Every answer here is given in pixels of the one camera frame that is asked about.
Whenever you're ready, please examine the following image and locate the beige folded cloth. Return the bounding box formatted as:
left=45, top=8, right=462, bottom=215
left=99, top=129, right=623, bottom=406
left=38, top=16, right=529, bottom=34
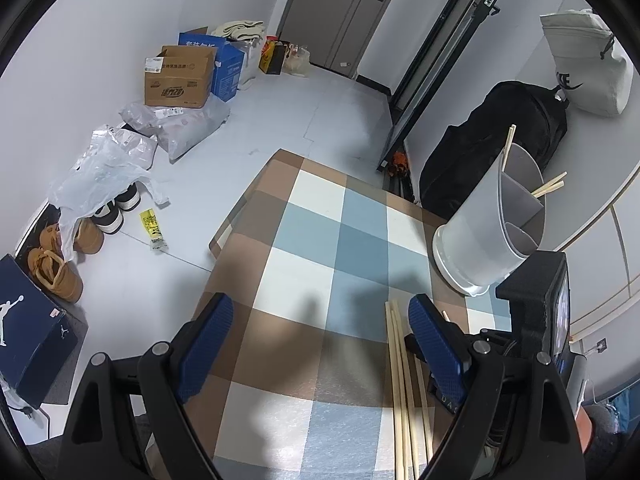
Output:
left=215, top=20, right=266, bottom=41

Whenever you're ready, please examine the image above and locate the checkered tablecloth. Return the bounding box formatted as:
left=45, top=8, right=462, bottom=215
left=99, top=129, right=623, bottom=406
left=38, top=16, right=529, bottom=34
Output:
left=192, top=149, right=516, bottom=480

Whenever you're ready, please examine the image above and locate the blue carton box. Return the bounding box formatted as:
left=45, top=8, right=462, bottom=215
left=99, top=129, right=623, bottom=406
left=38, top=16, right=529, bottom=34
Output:
left=178, top=26, right=246, bottom=102

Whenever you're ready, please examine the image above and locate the brown boot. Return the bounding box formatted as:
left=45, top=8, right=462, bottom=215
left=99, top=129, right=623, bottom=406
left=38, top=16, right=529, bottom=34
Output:
left=27, top=247, right=84, bottom=303
left=39, top=217, right=105, bottom=256

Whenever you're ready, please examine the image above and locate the large grey mailer bag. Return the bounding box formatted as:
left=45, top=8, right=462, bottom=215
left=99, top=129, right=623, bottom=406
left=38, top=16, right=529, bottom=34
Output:
left=150, top=95, right=232, bottom=163

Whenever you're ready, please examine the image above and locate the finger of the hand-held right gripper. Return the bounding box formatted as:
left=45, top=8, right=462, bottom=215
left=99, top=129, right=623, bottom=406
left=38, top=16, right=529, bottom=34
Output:
left=403, top=331, right=471, bottom=417

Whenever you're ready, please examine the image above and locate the clear plastic bag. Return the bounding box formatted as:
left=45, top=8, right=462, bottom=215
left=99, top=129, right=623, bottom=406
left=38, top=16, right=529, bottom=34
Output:
left=47, top=140, right=171, bottom=261

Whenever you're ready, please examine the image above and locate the person's right forearm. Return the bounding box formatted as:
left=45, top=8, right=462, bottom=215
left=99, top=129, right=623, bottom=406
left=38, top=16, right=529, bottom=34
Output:
left=575, top=400, right=623, bottom=461

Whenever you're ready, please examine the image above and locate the white duffel bag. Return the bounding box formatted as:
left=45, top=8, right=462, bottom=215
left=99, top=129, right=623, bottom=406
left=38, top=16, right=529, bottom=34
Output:
left=539, top=8, right=635, bottom=118

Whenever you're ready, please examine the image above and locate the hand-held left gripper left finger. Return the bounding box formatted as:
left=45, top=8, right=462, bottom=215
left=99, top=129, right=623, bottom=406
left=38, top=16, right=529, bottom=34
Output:
left=59, top=292, right=235, bottom=480

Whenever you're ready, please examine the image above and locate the yellow packet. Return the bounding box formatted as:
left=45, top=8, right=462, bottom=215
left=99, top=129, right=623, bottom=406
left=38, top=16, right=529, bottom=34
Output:
left=139, top=209, right=166, bottom=251

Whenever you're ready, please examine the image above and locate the black backpack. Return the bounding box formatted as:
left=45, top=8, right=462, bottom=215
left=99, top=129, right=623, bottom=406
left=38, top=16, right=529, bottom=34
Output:
left=419, top=80, right=570, bottom=221

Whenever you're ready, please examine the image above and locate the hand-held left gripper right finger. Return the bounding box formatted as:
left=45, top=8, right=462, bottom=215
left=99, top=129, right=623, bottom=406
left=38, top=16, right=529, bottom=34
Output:
left=407, top=294, right=588, bottom=480

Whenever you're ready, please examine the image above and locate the brown cardboard box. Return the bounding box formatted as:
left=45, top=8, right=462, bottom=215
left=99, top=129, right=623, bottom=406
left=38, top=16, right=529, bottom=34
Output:
left=144, top=45, right=213, bottom=109

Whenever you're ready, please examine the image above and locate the black yellow paper bag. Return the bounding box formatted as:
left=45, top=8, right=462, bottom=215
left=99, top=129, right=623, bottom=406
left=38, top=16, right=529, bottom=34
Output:
left=258, top=40, right=290, bottom=76

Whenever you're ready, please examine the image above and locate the small crumpled grey mailer bag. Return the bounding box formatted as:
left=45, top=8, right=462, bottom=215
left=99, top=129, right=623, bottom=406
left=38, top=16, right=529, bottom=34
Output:
left=119, top=101, right=166, bottom=136

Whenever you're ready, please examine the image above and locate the grey door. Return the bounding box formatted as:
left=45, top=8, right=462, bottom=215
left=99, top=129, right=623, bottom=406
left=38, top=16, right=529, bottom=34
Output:
left=277, top=0, right=413, bottom=78

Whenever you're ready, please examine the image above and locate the white utensil holder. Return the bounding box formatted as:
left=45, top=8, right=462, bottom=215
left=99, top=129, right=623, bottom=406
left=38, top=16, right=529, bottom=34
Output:
left=432, top=142, right=547, bottom=297

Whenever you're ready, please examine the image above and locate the black white sneaker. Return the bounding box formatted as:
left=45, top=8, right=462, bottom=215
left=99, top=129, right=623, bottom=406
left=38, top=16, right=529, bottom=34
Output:
left=115, top=182, right=141, bottom=211
left=92, top=202, right=123, bottom=233

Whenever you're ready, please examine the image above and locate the translucent plastic bag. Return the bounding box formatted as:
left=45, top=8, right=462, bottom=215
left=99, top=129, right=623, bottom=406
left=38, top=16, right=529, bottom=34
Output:
left=284, top=44, right=312, bottom=77

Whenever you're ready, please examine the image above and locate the blue shoe box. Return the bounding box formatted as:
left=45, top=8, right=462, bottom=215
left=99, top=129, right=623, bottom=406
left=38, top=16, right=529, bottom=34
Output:
left=0, top=254, right=90, bottom=396

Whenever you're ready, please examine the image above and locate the white plastic packet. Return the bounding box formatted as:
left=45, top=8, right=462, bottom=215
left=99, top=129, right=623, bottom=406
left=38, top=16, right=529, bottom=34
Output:
left=90, top=125, right=158, bottom=171

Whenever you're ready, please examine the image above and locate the pile of wooden chopsticks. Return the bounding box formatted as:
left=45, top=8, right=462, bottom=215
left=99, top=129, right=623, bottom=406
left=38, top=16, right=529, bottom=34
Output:
left=384, top=300, right=436, bottom=480

